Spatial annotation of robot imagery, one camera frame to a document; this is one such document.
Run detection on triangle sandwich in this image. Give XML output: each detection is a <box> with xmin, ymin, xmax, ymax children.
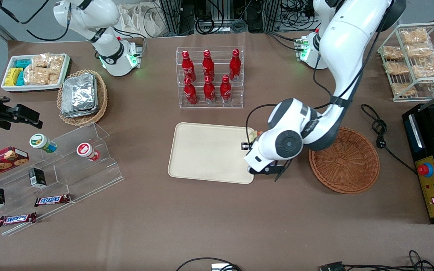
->
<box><xmin>248</xmin><ymin>129</ymin><xmax>266</xmax><ymax>146</ymax></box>

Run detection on cream plastic tray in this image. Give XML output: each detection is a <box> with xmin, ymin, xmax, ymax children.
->
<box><xmin>167</xmin><ymin>122</ymin><xmax>257</xmax><ymax>185</ymax></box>

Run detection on tan oval wicker basket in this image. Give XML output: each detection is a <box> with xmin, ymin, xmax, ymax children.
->
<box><xmin>57</xmin><ymin>69</ymin><xmax>109</xmax><ymax>127</ymax></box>

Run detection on brown round wicker basket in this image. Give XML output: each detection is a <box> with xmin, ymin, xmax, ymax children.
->
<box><xmin>309</xmin><ymin>127</ymin><xmax>381</xmax><ymax>195</ymax></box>

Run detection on white rectangular snack bin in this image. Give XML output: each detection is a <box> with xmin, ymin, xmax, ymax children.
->
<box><xmin>1</xmin><ymin>53</ymin><xmax>72</xmax><ymax>93</ymax></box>

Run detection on green sunflower lid cup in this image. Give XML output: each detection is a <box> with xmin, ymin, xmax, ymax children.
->
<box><xmin>29</xmin><ymin>133</ymin><xmax>58</xmax><ymax>153</ymax></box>

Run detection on yellow snack packet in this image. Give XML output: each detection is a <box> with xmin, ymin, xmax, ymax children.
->
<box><xmin>4</xmin><ymin>67</ymin><xmax>22</xmax><ymax>87</ymax></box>

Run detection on clear acrylic bottle rack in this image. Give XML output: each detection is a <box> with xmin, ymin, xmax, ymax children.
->
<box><xmin>176</xmin><ymin>46</ymin><xmax>245</xmax><ymax>110</ymax></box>

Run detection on silver foil wrapped pack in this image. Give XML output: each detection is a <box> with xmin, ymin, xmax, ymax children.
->
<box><xmin>61</xmin><ymin>73</ymin><xmax>99</xmax><ymax>114</ymax></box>
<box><xmin>61</xmin><ymin>107</ymin><xmax>99</xmax><ymax>119</ymax></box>

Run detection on red tartan cookie box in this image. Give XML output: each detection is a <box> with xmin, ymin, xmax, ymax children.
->
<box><xmin>0</xmin><ymin>146</ymin><xmax>29</xmax><ymax>184</ymax></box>

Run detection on red cola bottle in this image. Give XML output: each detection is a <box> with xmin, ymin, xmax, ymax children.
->
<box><xmin>220</xmin><ymin>74</ymin><xmax>233</xmax><ymax>104</ymax></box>
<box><xmin>181</xmin><ymin>50</ymin><xmax>196</xmax><ymax>82</ymax></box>
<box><xmin>229</xmin><ymin>48</ymin><xmax>242</xmax><ymax>82</ymax></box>
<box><xmin>203</xmin><ymin>75</ymin><xmax>216</xmax><ymax>105</ymax></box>
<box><xmin>183</xmin><ymin>77</ymin><xmax>199</xmax><ymax>105</ymax></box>
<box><xmin>202</xmin><ymin>49</ymin><xmax>215</xmax><ymax>80</ymax></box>

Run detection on red lid yogurt cup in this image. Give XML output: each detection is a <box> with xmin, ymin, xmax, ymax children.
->
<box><xmin>76</xmin><ymin>142</ymin><xmax>101</xmax><ymax>162</ymax></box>

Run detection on clear acrylic tiered stand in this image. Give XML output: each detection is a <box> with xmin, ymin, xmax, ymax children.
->
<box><xmin>0</xmin><ymin>122</ymin><xmax>124</xmax><ymax>237</ymax></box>

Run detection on Snickers chocolate bar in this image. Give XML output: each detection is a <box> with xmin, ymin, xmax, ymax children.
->
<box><xmin>0</xmin><ymin>212</ymin><xmax>37</xmax><ymax>227</ymax></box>
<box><xmin>34</xmin><ymin>193</ymin><xmax>72</xmax><ymax>207</ymax></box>

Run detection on white cloth bag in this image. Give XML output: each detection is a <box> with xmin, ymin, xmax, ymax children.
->
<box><xmin>118</xmin><ymin>3</ymin><xmax>165</xmax><ymax>38</ymax></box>

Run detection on clear bag of brown snacks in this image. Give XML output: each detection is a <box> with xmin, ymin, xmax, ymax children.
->
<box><xmin>400</xmin><ymin>28</ymin><xmax>430</xmax><ymax>46</ymax></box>
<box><xmin>405</xmin><ymin>43</ymin><xmax>434</xmax><ymax>59</ymax></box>
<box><xmin>384</xmin><ymin>61</ymin><xmax>411</xmax><ymax>76</ymax></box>
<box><xmin>390</xmin><ymin>82</ymin><xmax>418</xmax><ymax>97</ymax></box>
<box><xmin>412</xmin><ymin>60</ymin><xmax>434</xmax><ymax>81</ymax></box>
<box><xmin>382</xmin><ymin>46</ymin><xmax>405</xmax><ymax>61</ymax></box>

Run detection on black machine with yellow panel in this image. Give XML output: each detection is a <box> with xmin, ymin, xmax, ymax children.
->
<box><xmin>402</xmin><ymin>104</ymin><xmax>434</xmax><ymax>225</ymax></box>

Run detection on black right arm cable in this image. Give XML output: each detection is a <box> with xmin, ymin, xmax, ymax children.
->
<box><xmin>0</xmin><ymin>0</ymin><xmax>70</xmax><ymax>43</ymax></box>

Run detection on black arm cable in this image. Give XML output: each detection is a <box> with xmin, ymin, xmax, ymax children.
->
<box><xmin>245</xmin><ymin>0</ymin><xmax>394</xmax><ymax>149</ymax></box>
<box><xmin>0</xmin><ymin>0</ymin><xmax>70</xmax><ymax>43</ymax></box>

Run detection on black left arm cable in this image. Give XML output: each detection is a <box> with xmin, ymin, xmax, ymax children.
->
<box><xmin>245</xmin><ymin>0</ymin><xmax>394</xmax><ymax>149</ymax></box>

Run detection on black looped cable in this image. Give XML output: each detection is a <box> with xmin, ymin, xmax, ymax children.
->
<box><xmin>174</xmin><ymin>257</ymin><xmax>242</xmax><ymax>271</ymax></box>

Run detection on coiled black cable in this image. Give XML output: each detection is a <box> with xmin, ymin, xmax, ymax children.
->
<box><xmin>194</xmin><ymin>16</ymin><xmax>248</xmax><ymax>35</ymax></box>

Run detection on black power cable with plug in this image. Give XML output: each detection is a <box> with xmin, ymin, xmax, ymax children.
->
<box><xmin>360</xmin><ymin>104</ymin><xmax>418</xmax><ymax>176</ymax></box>

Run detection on black cable connector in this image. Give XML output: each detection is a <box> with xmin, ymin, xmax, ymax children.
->
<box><xmin>318</xmin><ymin>261</ymin><xmax>344</xmax><ymax>271</ymax></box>

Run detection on aluminium profile post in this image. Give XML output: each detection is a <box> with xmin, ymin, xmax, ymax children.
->
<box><xmin>160</xmin><ymin>0</ymin><xmax>182</xmax><ymax>36</ymax></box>
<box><xmin>262</xmin><ymin>0</ymin><xmax>282</xmax><ymax>33</ymax></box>

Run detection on tangled black cables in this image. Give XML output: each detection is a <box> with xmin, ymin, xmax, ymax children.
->
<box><xmin>280</xmin><ymin>0</ymin><xmax>317</xmax><ymax>31</ymax></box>

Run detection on long black cable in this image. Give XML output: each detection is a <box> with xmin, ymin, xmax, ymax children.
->
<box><xmin>338</xmin><ymin>250</ymin><xmax>434</xmax><ymax>271</ymax></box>

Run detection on white wire shelf rack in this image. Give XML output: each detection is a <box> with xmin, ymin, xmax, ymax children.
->
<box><xmin>377</xmin><ymin>22</ymin><xmax>434</xmax><ymax>103</ymax></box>

